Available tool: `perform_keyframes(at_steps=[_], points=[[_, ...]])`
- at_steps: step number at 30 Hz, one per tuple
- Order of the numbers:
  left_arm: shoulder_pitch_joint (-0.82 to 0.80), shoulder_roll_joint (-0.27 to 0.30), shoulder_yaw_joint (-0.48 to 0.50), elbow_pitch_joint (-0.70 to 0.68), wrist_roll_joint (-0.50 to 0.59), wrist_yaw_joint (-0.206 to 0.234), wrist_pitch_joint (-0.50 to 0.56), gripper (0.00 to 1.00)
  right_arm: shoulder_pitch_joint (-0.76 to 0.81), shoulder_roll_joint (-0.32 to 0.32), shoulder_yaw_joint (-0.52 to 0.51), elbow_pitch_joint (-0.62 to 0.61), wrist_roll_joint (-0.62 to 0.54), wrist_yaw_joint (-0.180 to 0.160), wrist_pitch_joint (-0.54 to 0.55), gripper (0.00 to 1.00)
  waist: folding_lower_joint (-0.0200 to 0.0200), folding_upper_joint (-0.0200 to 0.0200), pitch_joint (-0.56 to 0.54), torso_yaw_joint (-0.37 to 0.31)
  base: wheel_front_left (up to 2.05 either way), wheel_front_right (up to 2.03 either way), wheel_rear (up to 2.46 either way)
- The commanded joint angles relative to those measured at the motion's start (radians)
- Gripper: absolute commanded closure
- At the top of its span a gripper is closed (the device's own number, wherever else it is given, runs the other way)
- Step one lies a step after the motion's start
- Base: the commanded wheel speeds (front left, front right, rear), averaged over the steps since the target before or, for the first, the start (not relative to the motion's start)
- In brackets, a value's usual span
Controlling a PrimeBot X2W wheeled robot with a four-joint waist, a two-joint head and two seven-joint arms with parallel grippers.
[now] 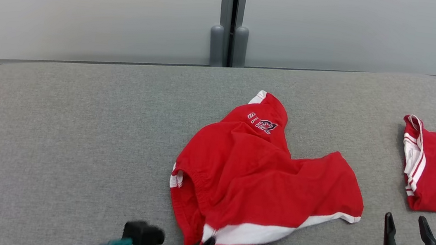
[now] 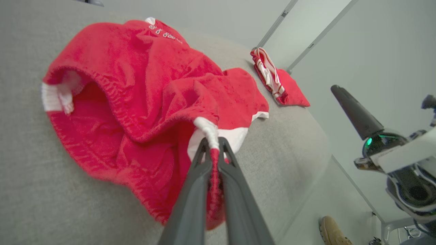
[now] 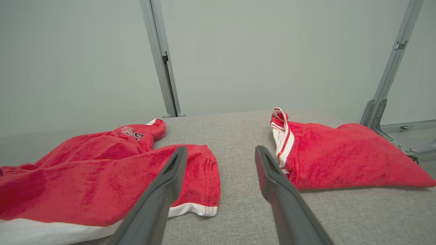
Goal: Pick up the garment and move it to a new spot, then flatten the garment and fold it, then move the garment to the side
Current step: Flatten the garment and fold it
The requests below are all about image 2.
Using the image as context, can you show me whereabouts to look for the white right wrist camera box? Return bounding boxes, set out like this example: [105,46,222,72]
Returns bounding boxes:
[371,128,436,174]

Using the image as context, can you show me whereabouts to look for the tan brown shoe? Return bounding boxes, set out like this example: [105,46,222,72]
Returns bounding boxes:
[319,215,354,245]

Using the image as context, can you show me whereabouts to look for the red shorts with white trim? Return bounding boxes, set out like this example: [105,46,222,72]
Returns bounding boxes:
[41,17,269,231]

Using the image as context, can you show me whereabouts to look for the red basketball jersey number 23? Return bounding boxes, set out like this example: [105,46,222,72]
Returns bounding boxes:
[250,47,311,108]

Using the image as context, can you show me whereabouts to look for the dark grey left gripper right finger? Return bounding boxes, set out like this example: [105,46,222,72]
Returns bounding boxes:
[217,137,275,245]

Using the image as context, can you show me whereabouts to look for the grey partition post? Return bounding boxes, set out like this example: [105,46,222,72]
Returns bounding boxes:
[286,0,360,75]
[251,0,299,51]

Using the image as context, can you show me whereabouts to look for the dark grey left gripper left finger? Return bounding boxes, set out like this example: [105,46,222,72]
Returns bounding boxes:
[158,137,213,245]

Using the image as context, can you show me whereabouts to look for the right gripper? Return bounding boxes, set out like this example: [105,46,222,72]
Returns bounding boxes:
[331,85,436,222]

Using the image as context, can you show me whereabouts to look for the white metal tube frame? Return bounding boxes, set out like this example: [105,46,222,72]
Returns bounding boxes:
[381,218,416,245]

